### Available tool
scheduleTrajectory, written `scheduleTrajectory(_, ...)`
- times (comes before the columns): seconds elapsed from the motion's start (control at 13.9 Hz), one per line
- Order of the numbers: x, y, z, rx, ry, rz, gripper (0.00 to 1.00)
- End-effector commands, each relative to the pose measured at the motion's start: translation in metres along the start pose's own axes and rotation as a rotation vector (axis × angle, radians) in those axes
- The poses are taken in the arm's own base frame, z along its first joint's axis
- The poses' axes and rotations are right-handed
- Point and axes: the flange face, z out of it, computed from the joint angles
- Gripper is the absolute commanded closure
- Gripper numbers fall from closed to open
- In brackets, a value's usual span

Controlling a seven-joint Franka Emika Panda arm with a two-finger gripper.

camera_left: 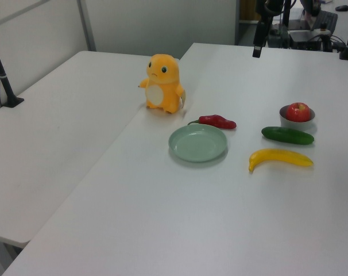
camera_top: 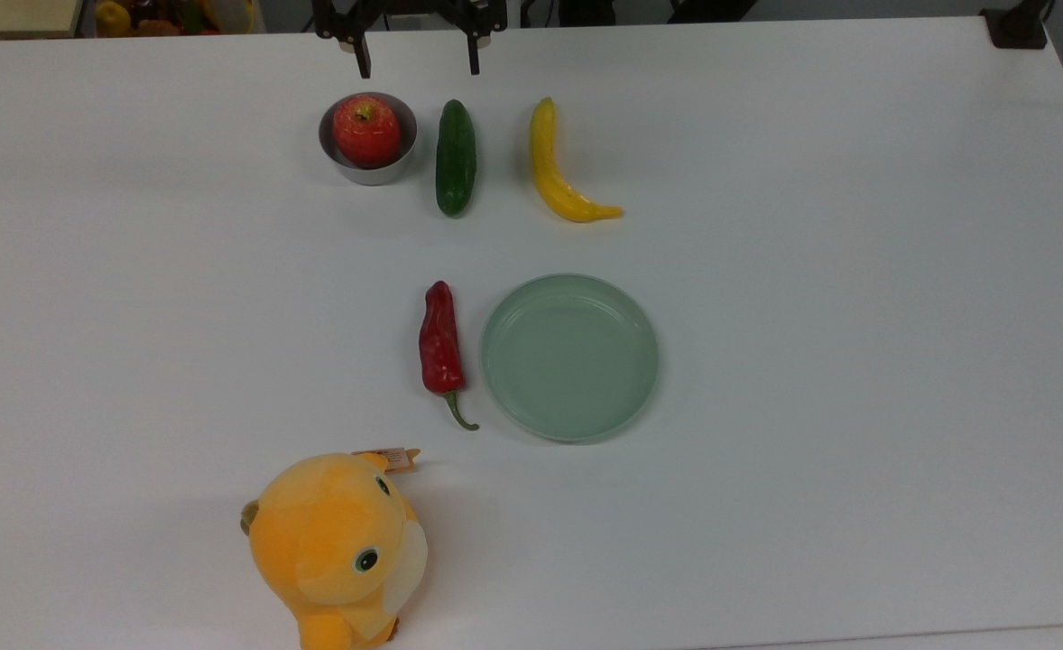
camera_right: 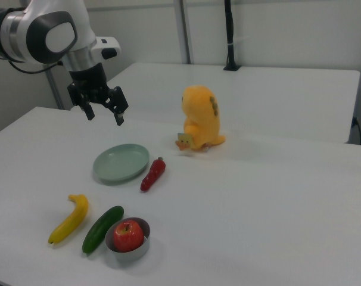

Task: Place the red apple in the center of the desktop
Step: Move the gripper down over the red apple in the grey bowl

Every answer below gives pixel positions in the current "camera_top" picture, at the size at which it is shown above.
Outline orange plush toy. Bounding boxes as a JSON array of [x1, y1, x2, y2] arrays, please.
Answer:
[[241, 452, 430, 650]]

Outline box of toy fruit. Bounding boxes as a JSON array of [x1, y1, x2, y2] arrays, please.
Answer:
[[93, 0, 267, 38]]

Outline green cucumber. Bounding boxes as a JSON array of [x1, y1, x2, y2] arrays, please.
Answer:
[[435, 99, 478, 218]]

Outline red chili pepper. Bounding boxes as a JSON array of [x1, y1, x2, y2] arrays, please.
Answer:
[[419, 281, 480, 432]]

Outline yellow banana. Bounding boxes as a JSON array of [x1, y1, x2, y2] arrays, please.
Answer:
[[530, 97, 624, 224]]

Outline pale green plate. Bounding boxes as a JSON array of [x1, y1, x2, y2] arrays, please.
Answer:
[[480, 274, 661, 443]]

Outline small grey bowl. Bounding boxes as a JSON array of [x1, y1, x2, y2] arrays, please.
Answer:
[[319, 92, 419, 187]]

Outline black stand base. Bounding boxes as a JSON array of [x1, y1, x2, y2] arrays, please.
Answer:
[[981, 0, 1052, 51]]

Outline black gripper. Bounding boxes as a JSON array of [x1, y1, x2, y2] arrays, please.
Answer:
[[313, 0, 507, 79]]

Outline beige board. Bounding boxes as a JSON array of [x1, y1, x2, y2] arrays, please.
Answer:
[[0, 0, 83, 40]]

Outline red apple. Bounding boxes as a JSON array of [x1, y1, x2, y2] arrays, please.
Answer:
[[332, 96, 402, 168]]

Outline paper tag of plush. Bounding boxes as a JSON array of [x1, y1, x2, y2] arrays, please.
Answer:
[[351, 448, 422, 475]]

